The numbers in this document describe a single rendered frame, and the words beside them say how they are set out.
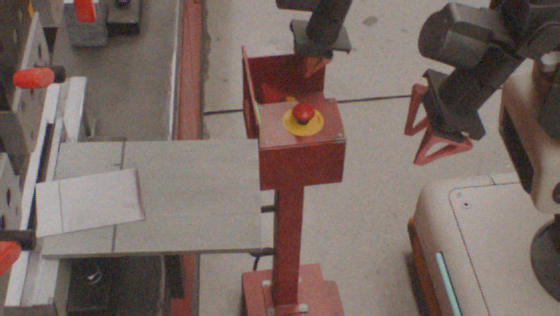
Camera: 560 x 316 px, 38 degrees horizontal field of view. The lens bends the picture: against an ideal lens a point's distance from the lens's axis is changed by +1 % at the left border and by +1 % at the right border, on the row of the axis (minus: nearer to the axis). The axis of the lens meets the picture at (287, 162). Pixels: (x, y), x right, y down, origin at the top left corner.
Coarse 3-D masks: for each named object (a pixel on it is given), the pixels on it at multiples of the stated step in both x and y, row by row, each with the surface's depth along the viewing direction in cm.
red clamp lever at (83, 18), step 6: (78, 0) 99; (84, 0) 99; (90, 0) 99; (78, 6) 100; (84, 6) 100; (90, 6) 100; (78, 12) 100; (84, 12) 100; (90, 12) 100; (78, 18) 101; (84, 18) 101; (90, 18) 101
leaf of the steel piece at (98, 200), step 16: (96, 176) 106; (112, 176) 106; (128, 176) 106; (64, 192) 104; (80, 192) 104; (96, 192) 104; (112, 192) 104; (128, 192) 104; (64, 208) 102; (80, 208) 102; (96, 208) 102; (112, 208) 102; (128, 208) 102; (144, 208) 100; (64, 224) 101; (80, 224) 101; (96, 224) 101; (112, 224) 101
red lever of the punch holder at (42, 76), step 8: (24, 72) 73; (32, 72) 73; (40, 72) 74; (48, 72) 76; (56, 72) 80; (64, 72) 81; (16, 80) 73; (24, 80) 72; (32, 80) 73; (40, 80) 73; (48, 80) 76; (56, 80) 81; (64, 80) 81; (24, 88) 73; (32, 88) 73
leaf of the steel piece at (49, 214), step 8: (40, 184) 105; (48, 184) 105; (56, 184) 105; (40, 192) 104; (48, 192) 104; (56, 192) 104; (40, 200) 103; (48, 200) 103; (56, 200) 103; (40, 208) 102; (48, 208) 102; (56, 208) 102; (40, 216) 101; (48, 216) 101; (56, 216) 101; (40, 224) 100; (48, 224) 100; (56, 224) 101; (40, 232) 100; (48, 232) 100; (56, 232) 100
